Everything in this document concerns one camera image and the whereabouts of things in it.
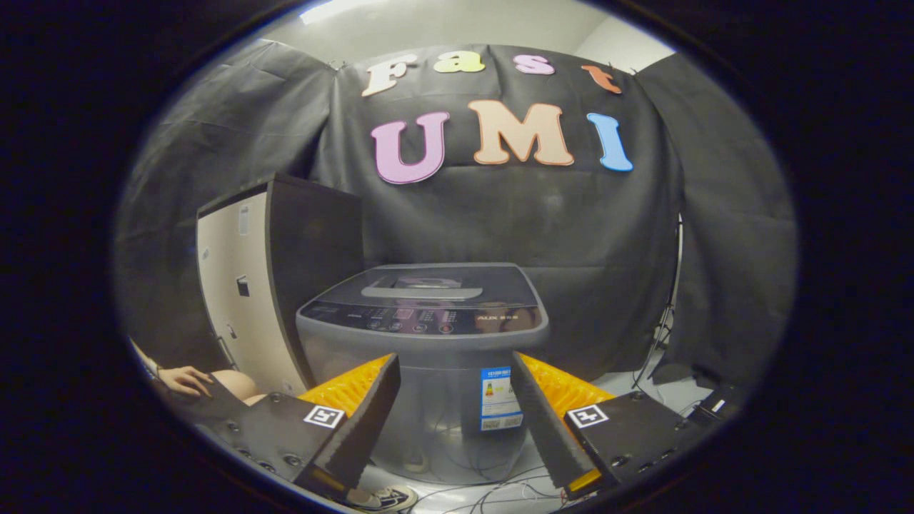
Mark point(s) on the black backdrop cloth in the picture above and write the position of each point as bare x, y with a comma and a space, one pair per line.
585, 235

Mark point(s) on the black light stand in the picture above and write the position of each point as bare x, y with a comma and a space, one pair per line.
668, 314

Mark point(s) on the dark cabinet with beige door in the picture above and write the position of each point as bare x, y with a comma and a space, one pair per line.
235, 300

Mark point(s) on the person's sneaker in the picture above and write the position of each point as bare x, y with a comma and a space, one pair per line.
389, 497

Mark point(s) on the grey washing machine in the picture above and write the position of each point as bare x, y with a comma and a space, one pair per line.
450, 428

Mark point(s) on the black box with white label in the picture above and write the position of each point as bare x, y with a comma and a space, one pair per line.
716, 404

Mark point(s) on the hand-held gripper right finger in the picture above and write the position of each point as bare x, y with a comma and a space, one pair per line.
546, 421

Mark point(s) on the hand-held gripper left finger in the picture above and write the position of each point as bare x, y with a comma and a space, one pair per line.
368, 421

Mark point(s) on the dark glass washing machine lid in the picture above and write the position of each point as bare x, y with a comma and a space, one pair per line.
493, 285

